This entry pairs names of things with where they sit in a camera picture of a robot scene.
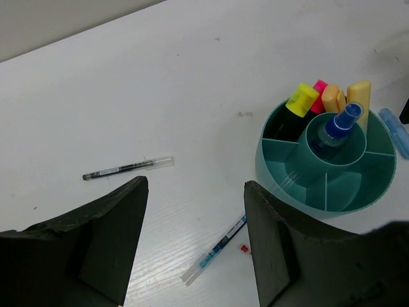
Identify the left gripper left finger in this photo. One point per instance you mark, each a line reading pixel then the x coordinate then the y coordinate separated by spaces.
pixel 82 258

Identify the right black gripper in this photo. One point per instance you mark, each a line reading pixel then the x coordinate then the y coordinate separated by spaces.
pixel 404 115

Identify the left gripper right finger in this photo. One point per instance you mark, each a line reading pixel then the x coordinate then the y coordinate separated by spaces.
pixel 301 261

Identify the blue pastel highlighter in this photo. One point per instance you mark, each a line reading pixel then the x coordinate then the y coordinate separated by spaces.
pixel 397 132

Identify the yellow pastel highlighter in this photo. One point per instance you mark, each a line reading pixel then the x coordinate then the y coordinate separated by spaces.
pixel 361 92

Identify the orange pastel highlighter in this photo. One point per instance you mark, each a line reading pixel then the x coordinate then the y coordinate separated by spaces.
pixel 333 99

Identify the blue capped glue bottle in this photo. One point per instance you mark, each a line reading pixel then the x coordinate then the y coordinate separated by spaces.
pixel 328 139

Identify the pink black highlighter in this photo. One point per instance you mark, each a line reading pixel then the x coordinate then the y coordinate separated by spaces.
pixel 318 107

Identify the blue gel pen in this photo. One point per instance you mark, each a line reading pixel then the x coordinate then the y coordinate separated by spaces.
pixel 200 265

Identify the black gel pen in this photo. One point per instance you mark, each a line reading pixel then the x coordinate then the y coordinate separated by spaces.
pixel 146 164

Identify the yellow black highlighter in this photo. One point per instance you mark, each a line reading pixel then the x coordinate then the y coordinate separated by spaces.
pixel 288 123

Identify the teal round compartment organizer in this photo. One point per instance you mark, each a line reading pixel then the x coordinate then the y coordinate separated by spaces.
pixel 357 177

